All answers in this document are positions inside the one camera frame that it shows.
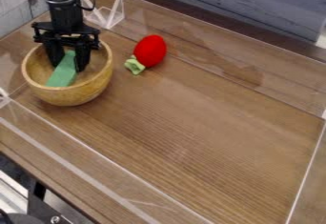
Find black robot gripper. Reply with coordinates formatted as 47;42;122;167
32;0;99;72

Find green rectangular block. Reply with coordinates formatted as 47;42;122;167
45;51;76;87

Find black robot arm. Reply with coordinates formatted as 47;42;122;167
32;0;100;72

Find brown wooden bowl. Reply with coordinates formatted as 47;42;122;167
21;42;114;107

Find red plush strawberry toy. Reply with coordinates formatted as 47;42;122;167
123;34;167;75

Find black metal table clamp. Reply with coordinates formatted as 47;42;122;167
27;181;73;224

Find clear acrylic corner bracket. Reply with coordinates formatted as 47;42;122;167
83;0;124;30

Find black cable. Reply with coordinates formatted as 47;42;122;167
77;0;96;12

